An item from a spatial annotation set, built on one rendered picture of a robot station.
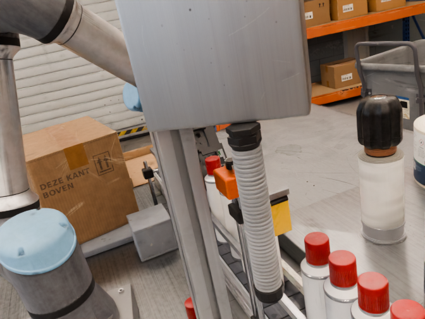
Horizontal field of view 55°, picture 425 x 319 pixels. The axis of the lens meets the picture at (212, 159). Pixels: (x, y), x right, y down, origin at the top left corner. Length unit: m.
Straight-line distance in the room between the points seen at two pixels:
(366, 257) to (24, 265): 0.62
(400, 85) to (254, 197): 2.52
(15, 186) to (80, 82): 4.10
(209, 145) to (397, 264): 0.49
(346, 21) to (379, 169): 3.96
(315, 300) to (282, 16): 0.39
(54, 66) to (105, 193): 3.79
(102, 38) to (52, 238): 0.33
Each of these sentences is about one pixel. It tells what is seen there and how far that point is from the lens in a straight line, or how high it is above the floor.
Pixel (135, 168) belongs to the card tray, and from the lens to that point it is 1.65.
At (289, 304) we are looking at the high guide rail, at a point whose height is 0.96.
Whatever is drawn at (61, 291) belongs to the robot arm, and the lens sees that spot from 0.72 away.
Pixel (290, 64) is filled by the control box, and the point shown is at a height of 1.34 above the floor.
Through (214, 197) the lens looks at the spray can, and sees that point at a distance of 0.90.
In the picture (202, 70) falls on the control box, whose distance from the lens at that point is 0.40.
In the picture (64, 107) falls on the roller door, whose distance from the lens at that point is 4.96.
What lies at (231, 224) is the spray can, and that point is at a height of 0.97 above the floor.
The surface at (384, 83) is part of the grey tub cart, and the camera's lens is 2.97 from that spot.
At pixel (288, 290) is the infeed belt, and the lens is 0.81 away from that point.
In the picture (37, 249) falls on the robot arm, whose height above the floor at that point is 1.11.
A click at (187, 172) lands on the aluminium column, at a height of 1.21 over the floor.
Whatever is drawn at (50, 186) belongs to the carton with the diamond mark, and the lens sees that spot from 1.12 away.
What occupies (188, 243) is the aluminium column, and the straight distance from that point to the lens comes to 0.54.
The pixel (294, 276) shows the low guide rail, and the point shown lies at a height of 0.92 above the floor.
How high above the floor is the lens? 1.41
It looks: 22 degrees down
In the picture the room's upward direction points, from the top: 11 degrees counter-clockwise
